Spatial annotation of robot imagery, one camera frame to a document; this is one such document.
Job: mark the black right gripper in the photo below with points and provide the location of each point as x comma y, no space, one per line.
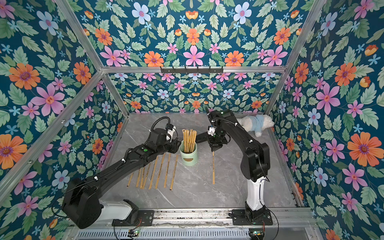
213,142

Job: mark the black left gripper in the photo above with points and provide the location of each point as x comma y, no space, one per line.
174,146

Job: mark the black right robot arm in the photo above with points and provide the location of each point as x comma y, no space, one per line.
225,121

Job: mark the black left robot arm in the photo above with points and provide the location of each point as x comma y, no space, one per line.
82,202

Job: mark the bundle of paper straws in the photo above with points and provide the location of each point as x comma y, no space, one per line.
189,140

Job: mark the light green metal cup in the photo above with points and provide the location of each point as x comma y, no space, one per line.
189,159

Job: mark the white plush toy blue shirt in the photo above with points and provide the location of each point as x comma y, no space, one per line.
256,124

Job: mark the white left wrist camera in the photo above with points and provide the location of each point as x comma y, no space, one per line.
170,132

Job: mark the black wall hook rail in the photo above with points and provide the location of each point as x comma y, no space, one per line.
191,70

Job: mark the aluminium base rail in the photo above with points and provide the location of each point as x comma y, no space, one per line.
206,224

